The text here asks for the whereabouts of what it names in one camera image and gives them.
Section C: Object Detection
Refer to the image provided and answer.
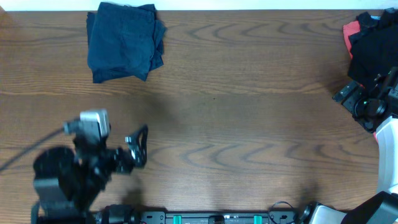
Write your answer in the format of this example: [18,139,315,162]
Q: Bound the blue denim shorts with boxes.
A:
[87,2,155,83]

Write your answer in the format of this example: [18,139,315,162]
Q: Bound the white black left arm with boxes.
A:
[30,125,149,223]

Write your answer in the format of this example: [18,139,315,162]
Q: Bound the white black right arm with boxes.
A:
[296,81,397,224]

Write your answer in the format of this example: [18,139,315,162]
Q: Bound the black garment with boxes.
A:
[356,8,397,84]

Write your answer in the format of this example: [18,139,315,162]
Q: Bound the red garment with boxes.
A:
[343,21,378,134]

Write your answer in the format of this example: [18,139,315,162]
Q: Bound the folded dark blue shorts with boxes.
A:
[140,4,167,82]

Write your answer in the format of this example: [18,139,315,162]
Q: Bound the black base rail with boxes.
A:
[93,203,301,224]

